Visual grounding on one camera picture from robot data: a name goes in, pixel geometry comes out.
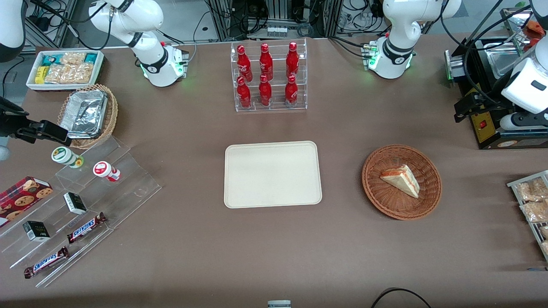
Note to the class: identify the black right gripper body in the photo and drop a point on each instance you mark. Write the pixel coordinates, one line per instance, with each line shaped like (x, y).
(9, 124)

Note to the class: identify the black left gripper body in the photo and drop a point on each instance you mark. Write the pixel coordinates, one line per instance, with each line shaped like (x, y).
(483, 99)

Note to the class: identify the triangle sandwich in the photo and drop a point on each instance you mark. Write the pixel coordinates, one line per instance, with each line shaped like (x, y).
(402, 179)

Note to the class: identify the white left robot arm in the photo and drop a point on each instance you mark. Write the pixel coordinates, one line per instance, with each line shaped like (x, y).
(394, 53)

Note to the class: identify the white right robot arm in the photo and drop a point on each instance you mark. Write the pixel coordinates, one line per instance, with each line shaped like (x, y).
(150, 64)

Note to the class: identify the light wicker basket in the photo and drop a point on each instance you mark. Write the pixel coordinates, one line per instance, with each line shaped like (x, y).
(112, 111)

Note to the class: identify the brown wicker basket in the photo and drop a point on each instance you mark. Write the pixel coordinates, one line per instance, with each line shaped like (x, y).
(385, 201)

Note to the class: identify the cream plastic tray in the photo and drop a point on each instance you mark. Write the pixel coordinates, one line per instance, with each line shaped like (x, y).
(272, 174)

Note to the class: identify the green lid yogurt cup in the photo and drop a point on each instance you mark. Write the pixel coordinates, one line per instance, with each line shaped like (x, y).
(64, 155)

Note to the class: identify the black hot food showcase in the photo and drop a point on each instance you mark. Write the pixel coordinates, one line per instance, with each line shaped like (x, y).
(488, 132)

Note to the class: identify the aluminium foil container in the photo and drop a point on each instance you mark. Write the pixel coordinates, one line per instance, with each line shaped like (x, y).
(84, 113)

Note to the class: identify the yellow snack pack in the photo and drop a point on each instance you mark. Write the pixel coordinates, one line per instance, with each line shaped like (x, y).
(41, 75)

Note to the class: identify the clear bag of crackers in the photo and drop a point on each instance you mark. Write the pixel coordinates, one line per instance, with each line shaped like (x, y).
(70, 73)
(72, 58)

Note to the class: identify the red cookie box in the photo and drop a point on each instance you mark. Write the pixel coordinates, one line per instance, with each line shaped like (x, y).
(21, 197)

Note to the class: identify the red lid yogurt cup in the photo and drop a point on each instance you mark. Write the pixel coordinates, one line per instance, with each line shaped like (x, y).
(105, 170)

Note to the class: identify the teal snack pack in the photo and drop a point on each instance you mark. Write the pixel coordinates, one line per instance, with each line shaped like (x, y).
(90, 57)
(50, 59)

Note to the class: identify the small black box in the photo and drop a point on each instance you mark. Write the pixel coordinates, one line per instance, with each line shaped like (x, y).
(36, 231)
(75, 203)

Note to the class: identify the white snack bin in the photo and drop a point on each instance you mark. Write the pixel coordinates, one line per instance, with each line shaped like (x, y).
(98, 72)

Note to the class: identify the clear acrylic stepped stand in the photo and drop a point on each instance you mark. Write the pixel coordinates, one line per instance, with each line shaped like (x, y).
(128, 188)

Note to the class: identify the snickers chocolate bar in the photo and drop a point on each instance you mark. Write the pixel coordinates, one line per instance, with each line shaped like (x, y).
(46, 262)
(87, 228)

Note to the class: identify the clear bag of snacks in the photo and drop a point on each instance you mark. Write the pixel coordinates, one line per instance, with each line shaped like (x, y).
(545, 248)
(544, 232)
(535, 211)
(532, 189)

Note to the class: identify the red cola bottle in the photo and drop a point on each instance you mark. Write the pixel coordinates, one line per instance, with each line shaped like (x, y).
(244, 62)
(291, 92)
(266, 62)
(265, 92)
(292, 60)
(243, 94)

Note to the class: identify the clear acrylic bottle rack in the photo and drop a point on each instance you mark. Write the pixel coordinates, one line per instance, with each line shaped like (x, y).
(274, 107)

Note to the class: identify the white power strip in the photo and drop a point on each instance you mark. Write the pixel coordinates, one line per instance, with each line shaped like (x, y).
(277, 31)

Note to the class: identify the small grey device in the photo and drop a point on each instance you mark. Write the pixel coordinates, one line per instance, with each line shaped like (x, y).
(279, 304)

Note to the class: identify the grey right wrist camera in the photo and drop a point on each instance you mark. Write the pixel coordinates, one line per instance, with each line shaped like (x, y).
(3, 153)

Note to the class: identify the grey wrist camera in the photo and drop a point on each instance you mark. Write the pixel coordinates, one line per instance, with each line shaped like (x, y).
(3, 153)
(520, 121)

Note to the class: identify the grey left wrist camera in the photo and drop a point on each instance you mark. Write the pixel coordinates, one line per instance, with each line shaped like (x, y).
(520, 121)

